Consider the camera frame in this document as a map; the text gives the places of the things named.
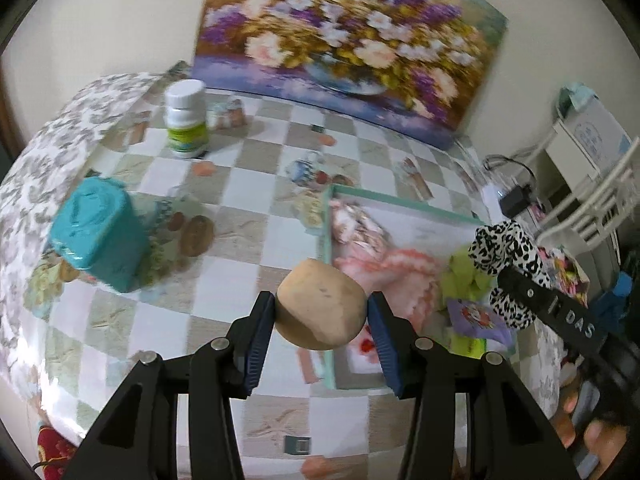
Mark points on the grey floral blanket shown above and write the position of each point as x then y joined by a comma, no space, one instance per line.
60,125

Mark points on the white rack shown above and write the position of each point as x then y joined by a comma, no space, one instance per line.
590,195

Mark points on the purple cartoon pouch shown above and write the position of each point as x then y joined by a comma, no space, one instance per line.
472,317

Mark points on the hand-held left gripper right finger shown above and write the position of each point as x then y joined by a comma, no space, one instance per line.
385,345

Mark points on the white box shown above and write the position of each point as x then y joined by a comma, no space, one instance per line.
595,135

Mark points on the pink floral scrunchie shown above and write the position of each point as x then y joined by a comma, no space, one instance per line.
357,227

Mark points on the colourful packet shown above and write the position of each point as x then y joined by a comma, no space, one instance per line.
565,270

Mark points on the cow print scrunchie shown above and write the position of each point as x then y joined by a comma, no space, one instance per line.
505,245

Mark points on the tan round potato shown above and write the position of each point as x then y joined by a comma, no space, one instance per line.
320,305

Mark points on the blue item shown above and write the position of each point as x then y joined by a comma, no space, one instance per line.
622,285

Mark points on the white tray green rim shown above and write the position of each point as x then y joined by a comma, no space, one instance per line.
425,220

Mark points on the flower painting canvas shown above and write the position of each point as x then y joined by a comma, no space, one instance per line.
340,35

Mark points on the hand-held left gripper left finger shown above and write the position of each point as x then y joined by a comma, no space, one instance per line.
257,340

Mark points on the teal item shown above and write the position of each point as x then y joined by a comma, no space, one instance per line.
580,95

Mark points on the black charger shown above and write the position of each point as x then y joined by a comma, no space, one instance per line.
515,200

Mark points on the teal plastic box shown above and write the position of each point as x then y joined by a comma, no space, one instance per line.
95,230

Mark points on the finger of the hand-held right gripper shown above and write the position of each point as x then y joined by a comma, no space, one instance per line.
540,300

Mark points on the green cloth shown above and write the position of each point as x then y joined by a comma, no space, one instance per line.
460,280

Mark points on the white bottle green label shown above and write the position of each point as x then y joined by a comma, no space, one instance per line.
187,130

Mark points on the green tissue pack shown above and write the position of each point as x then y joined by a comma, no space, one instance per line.
467,345

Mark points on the red floral cloth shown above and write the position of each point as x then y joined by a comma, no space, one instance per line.
55,447

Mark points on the pink fluffy cloth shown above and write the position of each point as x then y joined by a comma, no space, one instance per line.
400,270

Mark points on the person's right hand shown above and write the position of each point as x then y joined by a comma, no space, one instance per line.
592,435

